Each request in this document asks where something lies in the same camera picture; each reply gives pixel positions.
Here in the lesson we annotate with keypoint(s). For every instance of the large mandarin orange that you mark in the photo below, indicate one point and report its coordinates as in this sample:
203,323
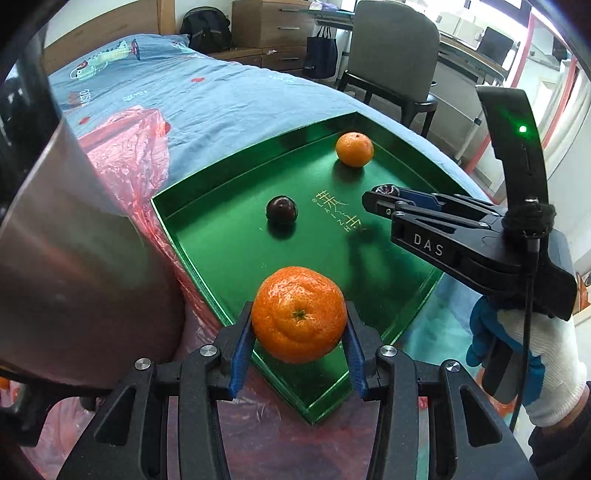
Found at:
295,314

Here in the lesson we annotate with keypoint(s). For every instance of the dark plum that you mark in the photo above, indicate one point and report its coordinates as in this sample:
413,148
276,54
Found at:
281,210

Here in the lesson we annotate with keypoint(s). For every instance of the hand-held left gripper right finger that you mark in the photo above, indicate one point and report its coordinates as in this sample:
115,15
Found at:
353,357

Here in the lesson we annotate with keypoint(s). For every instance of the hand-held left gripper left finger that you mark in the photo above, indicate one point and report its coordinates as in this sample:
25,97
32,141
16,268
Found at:
242,353

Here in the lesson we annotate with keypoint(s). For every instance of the black monitor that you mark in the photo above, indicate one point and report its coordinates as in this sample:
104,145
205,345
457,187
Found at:
496,46

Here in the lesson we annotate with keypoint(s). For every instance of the black tote bag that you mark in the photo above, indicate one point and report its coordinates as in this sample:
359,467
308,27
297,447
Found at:
322,55

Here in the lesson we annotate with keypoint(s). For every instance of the grey office chair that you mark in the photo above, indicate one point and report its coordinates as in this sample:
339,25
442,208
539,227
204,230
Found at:
392,46

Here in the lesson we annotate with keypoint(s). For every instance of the red plastic sheet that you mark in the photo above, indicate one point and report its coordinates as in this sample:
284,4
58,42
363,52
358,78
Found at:
129,138

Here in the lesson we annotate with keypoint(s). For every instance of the person's right hand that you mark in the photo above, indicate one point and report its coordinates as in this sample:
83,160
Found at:
554,360

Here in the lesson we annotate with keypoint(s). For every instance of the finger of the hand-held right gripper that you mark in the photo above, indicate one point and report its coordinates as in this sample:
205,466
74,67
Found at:
425,240
425,199

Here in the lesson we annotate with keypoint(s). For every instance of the green tray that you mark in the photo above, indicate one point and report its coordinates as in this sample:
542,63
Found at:
231,221

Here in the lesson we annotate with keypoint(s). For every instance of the steel electric kettle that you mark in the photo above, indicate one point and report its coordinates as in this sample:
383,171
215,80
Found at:
69,277

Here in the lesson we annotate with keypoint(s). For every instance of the small orange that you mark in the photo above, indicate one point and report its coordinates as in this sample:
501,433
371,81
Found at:
354,148

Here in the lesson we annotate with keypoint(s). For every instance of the wooden drawer chest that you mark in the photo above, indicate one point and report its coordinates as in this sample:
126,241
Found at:
272,23

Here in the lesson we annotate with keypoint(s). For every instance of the wooden headboard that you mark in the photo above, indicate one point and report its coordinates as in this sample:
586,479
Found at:
115,23

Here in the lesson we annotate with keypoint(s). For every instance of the blue printed blanket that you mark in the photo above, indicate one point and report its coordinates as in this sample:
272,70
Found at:
231,92

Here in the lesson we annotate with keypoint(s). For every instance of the person's right forearm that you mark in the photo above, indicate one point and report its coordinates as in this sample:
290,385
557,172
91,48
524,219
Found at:
563,445

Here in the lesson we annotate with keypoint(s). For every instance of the white desk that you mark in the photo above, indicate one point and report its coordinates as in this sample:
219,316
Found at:
461,78

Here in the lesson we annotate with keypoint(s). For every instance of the black backpack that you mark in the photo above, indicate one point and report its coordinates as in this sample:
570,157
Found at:
205,30

